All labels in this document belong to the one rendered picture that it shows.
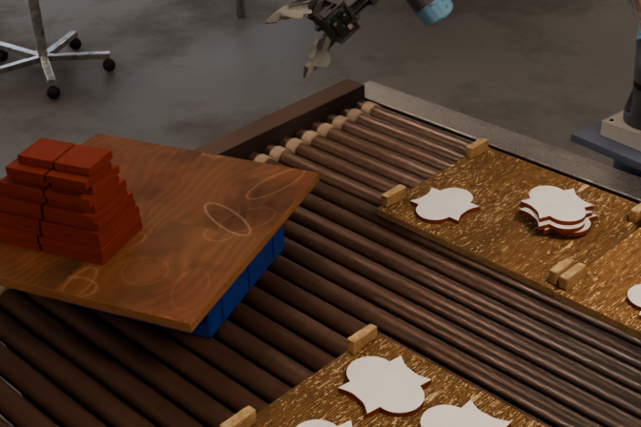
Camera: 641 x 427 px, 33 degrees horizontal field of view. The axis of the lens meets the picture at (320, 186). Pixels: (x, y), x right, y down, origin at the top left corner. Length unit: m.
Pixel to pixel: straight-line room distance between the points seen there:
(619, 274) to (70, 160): 0.96
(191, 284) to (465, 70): 3.42
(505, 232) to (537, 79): 2.94
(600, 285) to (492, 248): 0.21
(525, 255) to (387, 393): 0.46
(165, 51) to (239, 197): 3.44
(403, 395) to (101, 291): 0.51
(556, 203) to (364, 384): 0.60
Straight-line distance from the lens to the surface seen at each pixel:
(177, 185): 2.02
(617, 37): 5.47
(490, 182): 2.20
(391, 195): 2.10
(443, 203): 2.10
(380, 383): 1.66
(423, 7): 2.17
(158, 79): 5.06
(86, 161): 1.77
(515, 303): 1.90
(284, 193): 1.96
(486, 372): 1.74
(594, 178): 2.29
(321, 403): 1.65
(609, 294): 1.90
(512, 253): 1.98
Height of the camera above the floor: 2.03
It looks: 30 degrees down
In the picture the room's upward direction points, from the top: 2 degrees counter-clockwise
